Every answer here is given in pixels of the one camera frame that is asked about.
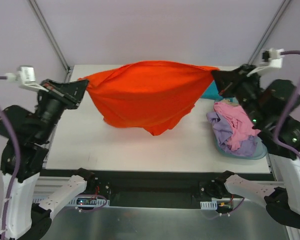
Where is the right white cable duct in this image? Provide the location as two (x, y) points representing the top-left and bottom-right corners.
(200, 200), (218, 211)

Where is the white cable duct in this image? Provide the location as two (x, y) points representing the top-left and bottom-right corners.
(32, 196), (106, 208)
(200, 200), (218, 211)

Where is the lavender t-shirt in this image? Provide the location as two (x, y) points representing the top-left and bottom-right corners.
(206, 111), (257, 157)

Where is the aluminium frame rail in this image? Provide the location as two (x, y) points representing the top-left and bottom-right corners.
(33, 176), (70, 199)

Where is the clear blue plastic basket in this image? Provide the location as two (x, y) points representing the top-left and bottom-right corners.
(214, 137), (268, 160)

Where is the pink t-shirt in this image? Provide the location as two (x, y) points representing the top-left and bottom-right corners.
(213, 99), (261, 151)

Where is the left white cable duct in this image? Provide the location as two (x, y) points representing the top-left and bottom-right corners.
(32, 196), (106, 208)

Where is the folded teal t-shirt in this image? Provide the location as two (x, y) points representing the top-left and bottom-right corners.
(201, 81), (223, 100)

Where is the right frame post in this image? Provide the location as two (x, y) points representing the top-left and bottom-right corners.
(247, 0), (293, 65)

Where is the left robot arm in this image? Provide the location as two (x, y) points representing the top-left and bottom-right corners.
(0, 79), (96, 240)

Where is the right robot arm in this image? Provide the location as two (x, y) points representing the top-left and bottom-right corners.
(206, 64), (300, 229)

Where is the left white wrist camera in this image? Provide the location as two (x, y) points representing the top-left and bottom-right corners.
(4, 65), (48, 93)

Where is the frame post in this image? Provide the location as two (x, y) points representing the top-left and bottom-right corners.
(27, 0), (71, 73)
(247, 0), (293, 65)

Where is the left frame post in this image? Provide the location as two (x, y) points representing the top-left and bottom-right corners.
(27, 0), (71, 73)

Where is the orange t-shirt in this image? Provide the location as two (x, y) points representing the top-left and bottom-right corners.
(79, 60), (219, 136)

